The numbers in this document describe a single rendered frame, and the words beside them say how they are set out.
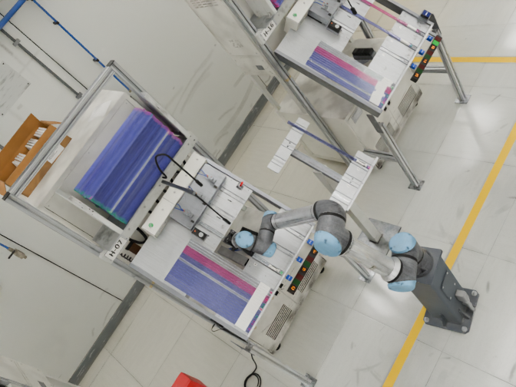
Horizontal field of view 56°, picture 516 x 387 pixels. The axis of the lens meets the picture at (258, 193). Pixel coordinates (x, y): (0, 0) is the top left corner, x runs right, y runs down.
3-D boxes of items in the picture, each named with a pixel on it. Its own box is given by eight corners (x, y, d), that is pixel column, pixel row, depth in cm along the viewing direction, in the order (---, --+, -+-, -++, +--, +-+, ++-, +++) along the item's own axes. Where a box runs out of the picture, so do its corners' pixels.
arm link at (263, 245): (280, 234, 229) (259, 226, 227) (275, 256, 223) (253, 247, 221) (274, 239, 236) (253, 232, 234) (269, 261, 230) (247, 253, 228)
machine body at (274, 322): (331, 265, 329) (284, 219, 289) (278, 358, 312) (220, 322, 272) (266, 239, 376) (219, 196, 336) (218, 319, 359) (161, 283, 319)
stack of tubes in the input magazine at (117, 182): (184, 142, 249) (147, 107, 231) (126, 225, 237) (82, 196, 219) (171, 139, 258) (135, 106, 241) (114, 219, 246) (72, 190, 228)
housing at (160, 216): (208, 167, 272) (206, 158, 259) (158, 240, 261) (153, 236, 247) (196, 159, 273) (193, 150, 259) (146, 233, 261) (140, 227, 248)
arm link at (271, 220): (339, 186, 202) (258, 209, 236) (335, 210, 197) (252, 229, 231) (355, 200, 208) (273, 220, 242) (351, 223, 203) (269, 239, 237)
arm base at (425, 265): (437, 252, 230) (430, 242, 224) (428, 280, 225) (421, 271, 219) (407, 247, 240) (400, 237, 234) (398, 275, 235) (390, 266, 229)
